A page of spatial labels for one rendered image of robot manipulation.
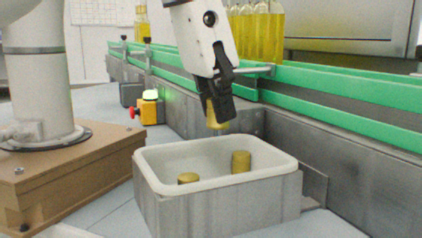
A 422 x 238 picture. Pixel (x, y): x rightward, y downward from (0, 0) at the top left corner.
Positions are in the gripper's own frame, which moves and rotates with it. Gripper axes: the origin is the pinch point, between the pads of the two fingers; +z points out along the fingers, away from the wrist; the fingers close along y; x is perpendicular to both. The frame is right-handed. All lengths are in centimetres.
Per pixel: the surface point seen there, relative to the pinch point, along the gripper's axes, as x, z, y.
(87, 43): -34, 19, 609
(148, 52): -9, -2, 71
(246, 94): -14.9, 6.9, 18.5
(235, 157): -3.1, 12.5, 5.5
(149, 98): -1, 9, 53
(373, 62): -38.2, 6.1, 5.6
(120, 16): -107, -11, 607
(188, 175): 7.3, 9.3, 1.1
